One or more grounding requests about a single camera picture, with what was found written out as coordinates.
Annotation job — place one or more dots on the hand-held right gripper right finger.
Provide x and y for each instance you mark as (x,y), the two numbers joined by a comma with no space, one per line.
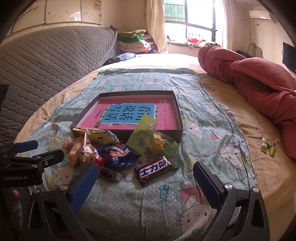
(208,185)

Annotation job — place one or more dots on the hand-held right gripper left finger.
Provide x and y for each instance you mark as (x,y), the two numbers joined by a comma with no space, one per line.
(85,185)

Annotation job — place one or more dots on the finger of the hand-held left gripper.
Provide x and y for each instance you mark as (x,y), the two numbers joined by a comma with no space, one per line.
(25,146)
(48,156)

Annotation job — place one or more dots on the clear brown cake packet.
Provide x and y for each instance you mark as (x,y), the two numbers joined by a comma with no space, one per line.
(67,142)

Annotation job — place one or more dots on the dark chocolate cake packet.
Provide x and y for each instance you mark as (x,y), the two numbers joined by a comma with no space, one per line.
(108,173)

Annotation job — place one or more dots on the red snack packet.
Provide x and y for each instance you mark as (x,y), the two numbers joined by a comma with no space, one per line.
(100,160)

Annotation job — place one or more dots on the clear round cake packet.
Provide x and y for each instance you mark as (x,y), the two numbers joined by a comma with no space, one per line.
(87,148)

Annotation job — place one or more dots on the blue cookie packet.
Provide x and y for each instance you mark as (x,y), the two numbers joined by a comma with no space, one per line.
(118,157)

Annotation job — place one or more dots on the yellow candy packet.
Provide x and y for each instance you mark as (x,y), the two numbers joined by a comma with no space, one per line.
(101,136)

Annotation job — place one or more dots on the brown chocolate bar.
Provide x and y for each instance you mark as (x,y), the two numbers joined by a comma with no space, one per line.
(155,171)

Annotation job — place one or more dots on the green wrapper cake packet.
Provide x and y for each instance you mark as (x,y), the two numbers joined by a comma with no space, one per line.
(143,136)

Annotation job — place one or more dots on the person's left hand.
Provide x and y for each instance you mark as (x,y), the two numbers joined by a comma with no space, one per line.
(16,194)

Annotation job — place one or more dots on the cartoon cat printed blanket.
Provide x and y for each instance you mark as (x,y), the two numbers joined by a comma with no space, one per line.
(208,111)

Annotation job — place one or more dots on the grey quilted headboard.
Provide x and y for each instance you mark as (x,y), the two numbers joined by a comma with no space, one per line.
(46,69)

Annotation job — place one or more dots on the small candy wrapper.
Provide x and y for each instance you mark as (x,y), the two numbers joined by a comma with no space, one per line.
(275,139)

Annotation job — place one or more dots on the beige bed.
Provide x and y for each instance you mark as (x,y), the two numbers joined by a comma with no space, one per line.
(254,115)

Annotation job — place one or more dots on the pink quilt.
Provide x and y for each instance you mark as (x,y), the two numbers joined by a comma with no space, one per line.
(254,76)

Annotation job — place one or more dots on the dark blue patterned cloth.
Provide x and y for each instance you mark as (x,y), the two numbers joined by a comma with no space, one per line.
(122,56)

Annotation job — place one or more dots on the black device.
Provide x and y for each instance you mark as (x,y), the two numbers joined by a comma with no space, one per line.
(242,54)

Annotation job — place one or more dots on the white floral headboard panel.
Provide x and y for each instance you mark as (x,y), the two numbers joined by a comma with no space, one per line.
(69,11)

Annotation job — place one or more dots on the stack of folded bedding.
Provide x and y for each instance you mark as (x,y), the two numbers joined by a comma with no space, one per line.
(131,40)

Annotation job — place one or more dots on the pile of clothes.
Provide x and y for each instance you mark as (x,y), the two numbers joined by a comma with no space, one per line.
(196,41)

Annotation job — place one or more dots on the black television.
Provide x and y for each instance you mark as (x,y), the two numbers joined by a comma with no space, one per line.
(289,58)

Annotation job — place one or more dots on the cream curtain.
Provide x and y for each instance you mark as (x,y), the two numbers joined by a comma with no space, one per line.
(159,27)

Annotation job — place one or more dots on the window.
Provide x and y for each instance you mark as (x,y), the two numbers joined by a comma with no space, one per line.
(196,14)

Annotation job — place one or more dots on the white air conditioner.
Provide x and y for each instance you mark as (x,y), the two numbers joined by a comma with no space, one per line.
(259,14)

